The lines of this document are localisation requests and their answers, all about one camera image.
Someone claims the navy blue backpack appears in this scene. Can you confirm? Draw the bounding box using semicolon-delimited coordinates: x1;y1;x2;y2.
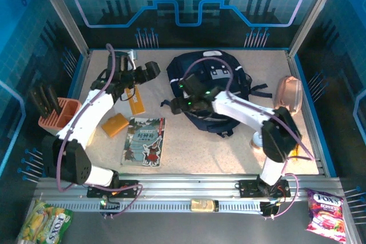
160;50;273;139

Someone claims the orange white notebook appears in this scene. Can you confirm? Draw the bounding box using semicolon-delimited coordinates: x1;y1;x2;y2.
113;83;146;117

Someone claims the illustrated blue-green cover book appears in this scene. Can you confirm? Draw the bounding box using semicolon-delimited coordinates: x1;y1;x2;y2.
120;117;166;168

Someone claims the small orange pouch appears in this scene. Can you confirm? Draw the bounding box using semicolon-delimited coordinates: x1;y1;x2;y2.
101;113;130;138

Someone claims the pink beige organizer holder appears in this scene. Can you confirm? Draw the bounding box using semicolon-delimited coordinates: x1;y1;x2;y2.
37;97;97;145

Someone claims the black knife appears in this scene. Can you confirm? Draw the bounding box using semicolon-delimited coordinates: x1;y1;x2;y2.
39;82;55;115
47;83;62;116
27;85;46;121

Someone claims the silver metal can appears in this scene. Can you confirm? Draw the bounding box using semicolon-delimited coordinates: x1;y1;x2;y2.
250;131;265;151

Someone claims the small yellow bottle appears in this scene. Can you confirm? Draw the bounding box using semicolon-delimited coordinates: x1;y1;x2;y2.
190;198;220;213

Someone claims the yellow snack packet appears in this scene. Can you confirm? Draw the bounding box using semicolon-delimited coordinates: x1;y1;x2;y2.
287;143;315;162

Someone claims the green Fox's candy bag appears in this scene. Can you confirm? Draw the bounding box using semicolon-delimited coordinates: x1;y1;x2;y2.
15;199;74;244

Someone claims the purple Fox's candy bag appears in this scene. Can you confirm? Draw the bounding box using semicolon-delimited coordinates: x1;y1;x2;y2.
305;187;347;242

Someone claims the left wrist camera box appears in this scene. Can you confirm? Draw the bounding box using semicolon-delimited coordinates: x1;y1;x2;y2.
125;49;138;70

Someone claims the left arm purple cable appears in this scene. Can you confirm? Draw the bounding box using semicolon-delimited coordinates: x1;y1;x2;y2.
55;43;144;219

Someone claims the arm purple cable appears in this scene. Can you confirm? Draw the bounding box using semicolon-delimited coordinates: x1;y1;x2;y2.
182;57;316;219
55;43;144;219

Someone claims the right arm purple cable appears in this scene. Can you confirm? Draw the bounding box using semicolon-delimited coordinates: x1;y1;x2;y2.
182;57;316;219

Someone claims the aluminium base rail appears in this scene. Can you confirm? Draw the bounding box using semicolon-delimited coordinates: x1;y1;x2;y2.
33;173;344;214

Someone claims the aluminium frame post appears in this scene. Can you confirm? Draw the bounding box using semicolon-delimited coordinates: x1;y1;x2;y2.
288;0;344;58
31;0;92;58

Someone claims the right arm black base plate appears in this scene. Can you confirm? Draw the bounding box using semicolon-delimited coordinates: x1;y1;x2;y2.
238;179;291;199

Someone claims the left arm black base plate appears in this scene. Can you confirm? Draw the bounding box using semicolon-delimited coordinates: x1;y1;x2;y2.
86;179;143;199

